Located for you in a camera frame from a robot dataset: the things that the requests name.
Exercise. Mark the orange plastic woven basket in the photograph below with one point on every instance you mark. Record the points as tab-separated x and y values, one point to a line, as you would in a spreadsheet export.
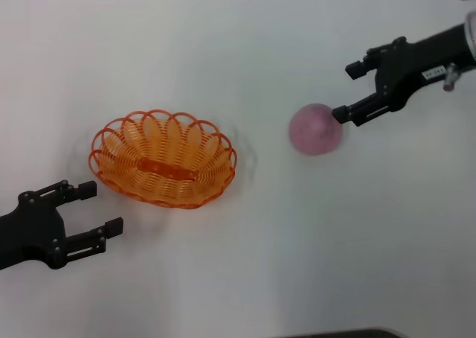
163	170

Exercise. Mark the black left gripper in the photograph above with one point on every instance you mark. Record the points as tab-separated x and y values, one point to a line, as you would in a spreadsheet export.
29	230

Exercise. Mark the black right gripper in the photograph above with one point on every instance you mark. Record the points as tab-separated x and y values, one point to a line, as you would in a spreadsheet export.
413	64

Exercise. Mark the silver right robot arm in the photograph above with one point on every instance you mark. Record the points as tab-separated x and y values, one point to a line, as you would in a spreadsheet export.
471	36

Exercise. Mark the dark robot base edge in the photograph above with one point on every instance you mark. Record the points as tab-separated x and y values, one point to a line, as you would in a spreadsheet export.
353	333

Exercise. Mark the pink peach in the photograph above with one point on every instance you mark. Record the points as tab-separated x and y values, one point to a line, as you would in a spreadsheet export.
314	131

